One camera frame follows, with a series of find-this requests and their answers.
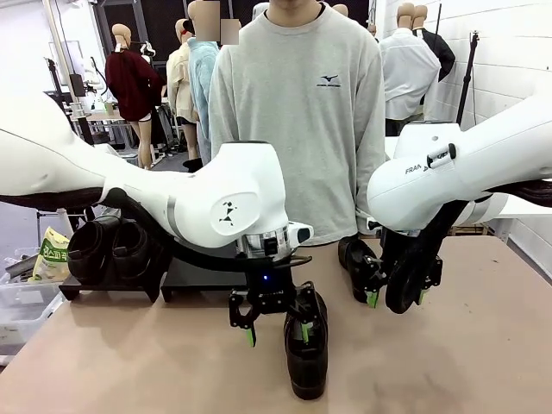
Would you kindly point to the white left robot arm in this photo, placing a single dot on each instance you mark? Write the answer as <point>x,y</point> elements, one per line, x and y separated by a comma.
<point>215,185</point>

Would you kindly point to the black tripod stand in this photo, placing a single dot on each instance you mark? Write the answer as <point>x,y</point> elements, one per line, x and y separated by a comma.
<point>468,77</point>

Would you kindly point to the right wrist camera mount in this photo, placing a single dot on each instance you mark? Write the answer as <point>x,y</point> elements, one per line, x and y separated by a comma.
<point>371,224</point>

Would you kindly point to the black garment heap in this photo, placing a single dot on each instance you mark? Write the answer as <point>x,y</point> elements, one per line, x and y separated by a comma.
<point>193,164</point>

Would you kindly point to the wooden background table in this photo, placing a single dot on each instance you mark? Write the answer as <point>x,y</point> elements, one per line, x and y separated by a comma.
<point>103,116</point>

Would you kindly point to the mannequin in maroon sweater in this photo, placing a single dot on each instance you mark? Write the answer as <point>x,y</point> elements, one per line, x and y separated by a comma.
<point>129,86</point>

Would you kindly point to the mannequin in blue fleece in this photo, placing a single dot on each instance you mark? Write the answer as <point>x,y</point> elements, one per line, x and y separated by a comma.
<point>200,86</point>

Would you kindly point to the person in grey sweatshirt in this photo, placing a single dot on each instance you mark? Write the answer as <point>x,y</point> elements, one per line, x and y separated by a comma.
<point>302,108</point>

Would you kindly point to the mannequin in beige jacket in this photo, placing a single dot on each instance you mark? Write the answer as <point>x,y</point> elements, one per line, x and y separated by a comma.
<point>179,86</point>

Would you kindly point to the wooden pallet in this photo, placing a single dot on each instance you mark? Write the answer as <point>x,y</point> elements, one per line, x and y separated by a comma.
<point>470,230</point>

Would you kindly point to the mannequin in white shirt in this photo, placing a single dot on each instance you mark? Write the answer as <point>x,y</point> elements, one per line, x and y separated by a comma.
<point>409,73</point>

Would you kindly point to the clear plastic bin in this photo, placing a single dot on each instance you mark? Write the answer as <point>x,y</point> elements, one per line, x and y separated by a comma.
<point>26,315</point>

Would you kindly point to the black leather shoe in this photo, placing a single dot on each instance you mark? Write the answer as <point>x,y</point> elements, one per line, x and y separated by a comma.
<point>306,371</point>
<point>129,259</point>
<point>351,259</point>
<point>86,259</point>

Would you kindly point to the grey-sleeved right forearm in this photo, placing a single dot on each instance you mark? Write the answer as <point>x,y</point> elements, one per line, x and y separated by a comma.
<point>215,138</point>

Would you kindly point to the white side table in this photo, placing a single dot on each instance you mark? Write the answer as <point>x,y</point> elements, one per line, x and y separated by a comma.
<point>530,211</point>

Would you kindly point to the thin black tripod pole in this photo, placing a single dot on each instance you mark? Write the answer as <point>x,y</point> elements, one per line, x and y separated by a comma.
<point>59,86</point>

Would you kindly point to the mannequin in black jacket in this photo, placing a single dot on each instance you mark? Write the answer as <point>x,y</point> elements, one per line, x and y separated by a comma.
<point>444,56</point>

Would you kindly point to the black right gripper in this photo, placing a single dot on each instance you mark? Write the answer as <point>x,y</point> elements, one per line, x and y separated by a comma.
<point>387,246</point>

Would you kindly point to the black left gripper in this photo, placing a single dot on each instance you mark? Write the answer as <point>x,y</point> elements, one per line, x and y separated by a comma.
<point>271,297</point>

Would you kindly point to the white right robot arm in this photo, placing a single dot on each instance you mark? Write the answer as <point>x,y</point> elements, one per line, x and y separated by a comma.
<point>409,194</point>

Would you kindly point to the grey-sleeved left forearm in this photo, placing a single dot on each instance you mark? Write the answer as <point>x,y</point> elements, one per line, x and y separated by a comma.
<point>364,164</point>

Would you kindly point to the green and white bag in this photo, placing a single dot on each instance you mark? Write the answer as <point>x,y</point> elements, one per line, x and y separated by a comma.
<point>52,259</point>

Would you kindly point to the black pole with silver clamp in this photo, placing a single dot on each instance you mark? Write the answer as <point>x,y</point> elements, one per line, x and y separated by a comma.
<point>84,129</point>

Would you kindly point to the grey metal rail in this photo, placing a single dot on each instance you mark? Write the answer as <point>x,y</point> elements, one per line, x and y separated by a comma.
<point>19,267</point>

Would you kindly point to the black shoe stand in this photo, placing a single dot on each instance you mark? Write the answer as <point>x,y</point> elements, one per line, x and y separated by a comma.
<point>194,280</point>
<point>108,288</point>

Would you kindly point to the mannequin in grey hoodie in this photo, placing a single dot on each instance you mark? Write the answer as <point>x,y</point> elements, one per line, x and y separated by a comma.
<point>260,10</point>

